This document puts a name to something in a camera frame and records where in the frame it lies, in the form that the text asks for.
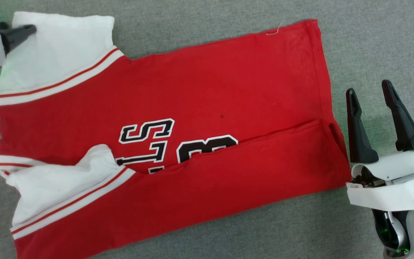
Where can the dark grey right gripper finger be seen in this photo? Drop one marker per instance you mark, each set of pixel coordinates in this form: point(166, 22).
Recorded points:
point(404, 129)
point(359, 140)

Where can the red and white jersey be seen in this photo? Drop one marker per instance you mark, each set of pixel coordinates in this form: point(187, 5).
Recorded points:
point(228, 90)

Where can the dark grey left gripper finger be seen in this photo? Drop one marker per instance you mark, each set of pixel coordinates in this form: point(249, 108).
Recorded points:
point(14, 36)

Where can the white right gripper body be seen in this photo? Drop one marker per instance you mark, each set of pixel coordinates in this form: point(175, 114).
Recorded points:
point(401, 196)

